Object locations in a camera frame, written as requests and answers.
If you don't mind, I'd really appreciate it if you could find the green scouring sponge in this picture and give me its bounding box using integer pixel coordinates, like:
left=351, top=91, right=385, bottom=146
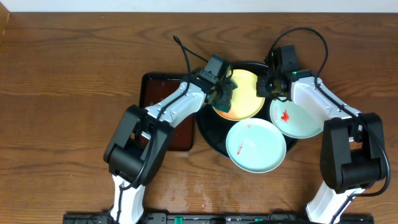
left=213, top=79, right=238, bottom=113

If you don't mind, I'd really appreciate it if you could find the yellow plate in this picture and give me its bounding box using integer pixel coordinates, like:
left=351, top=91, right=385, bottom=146
left=213, top=69, right=265, bottom=121

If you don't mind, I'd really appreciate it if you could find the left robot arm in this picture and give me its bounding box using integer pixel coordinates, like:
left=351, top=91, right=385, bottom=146
left=103, top=70, right=235, bottom=223

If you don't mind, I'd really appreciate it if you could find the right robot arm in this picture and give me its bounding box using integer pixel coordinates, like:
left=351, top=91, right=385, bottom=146
left=257, top=56, right=391, bottom=223

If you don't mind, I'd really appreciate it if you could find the rectangular black brown tray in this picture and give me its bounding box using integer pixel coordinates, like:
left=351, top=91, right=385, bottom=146
left=139, top=73, right=194, bottom=151

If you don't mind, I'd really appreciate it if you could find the light green plate right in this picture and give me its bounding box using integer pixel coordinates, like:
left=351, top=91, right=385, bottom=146
left=269, top=100, right=323, bottom=139

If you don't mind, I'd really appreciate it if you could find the light green plate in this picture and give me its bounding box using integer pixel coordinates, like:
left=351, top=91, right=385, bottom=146
left=226, top=118, right=287, bottom=173
left=269, top=100, right=323, bottom=139

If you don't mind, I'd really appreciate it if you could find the light green plate front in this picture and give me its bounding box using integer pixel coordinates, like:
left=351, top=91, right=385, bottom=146
left=226, top=118, right=287, bottom=173

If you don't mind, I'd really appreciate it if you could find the right black cable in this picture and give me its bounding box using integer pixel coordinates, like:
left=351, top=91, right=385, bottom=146
left=267, top=27, right=391, bottom=223

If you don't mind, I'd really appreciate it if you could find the black cable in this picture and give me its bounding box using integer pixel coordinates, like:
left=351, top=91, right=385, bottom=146
left=267, top=27, right=391, bottom=223
left=116, top=34, right=212, bottom=224

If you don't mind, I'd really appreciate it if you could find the left black cable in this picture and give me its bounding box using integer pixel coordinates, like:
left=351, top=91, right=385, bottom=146
left=116, top=34, right=212, bottom=224

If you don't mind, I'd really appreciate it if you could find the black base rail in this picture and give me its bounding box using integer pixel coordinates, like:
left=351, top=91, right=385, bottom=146
left=62, top=213, right=309, bottom=224

